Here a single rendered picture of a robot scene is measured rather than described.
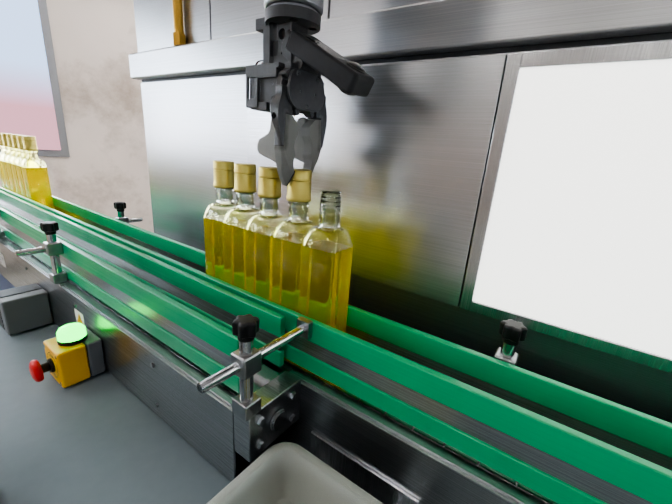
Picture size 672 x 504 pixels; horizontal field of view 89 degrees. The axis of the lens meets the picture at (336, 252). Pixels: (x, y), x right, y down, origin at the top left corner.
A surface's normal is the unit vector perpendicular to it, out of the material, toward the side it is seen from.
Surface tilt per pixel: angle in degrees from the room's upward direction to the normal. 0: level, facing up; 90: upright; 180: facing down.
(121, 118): 90
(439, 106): 90
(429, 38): 90
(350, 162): 90
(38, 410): 0
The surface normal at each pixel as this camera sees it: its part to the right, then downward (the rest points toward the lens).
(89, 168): 0.63, 0.27
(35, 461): 0.07, -0.95
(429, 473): -0.58, 0.20
